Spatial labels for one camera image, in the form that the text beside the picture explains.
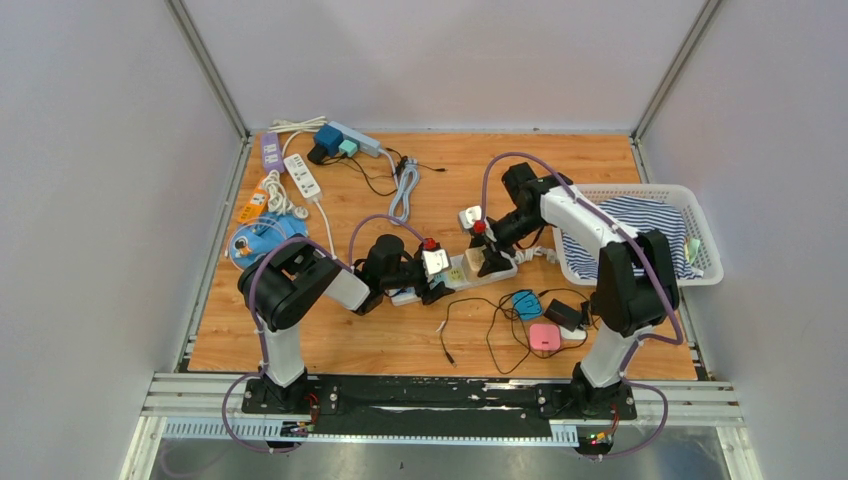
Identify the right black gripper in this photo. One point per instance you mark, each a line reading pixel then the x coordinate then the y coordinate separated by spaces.
pixel 494 262

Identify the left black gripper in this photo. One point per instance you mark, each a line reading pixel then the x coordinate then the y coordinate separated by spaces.
pixel 434 292

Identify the white power strip blue USB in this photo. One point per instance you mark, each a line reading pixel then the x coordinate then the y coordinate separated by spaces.
pixel 455 277

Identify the black charger with cable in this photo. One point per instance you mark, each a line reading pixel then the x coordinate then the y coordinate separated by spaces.
pixel 502 309

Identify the wooden cube adapter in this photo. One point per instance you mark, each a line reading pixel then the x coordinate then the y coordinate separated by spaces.
pixel 472 261

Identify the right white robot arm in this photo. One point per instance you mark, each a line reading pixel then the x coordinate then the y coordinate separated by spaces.
pixel 636 285

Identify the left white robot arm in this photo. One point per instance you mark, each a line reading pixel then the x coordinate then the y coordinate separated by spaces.
pixel 283 285

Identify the small blue charger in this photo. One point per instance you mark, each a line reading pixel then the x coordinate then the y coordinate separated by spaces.
pixel 526 305

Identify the pink square charger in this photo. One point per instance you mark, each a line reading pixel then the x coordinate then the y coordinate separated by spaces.
pixel 544 337

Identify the white square charger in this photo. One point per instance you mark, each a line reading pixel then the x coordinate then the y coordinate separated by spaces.
pixel 577 335

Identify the striped blue white cloth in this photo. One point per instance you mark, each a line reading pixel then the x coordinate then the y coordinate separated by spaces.
pixel 644 215

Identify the light blue power strip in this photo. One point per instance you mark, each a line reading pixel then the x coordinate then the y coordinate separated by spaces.
pixel 367 144

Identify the dark blue cube adapter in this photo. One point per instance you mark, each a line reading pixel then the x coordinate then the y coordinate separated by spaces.
pixel 327 141

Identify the orange power strip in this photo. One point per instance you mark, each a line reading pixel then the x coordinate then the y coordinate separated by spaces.
pixel 255 205

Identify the white plastic basket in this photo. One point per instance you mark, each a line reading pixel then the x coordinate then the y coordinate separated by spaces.
pixel 696 205

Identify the purple power strip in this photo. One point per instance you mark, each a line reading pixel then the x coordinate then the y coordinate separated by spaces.
pixel 271 153

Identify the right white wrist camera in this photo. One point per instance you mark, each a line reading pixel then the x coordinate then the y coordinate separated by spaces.
pixel 476 225

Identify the black mounting rail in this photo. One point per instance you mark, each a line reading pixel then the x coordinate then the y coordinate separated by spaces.
pixel 435 406

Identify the white power strip with cord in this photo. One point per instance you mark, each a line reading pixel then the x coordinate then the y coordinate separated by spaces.
pixel 303 178

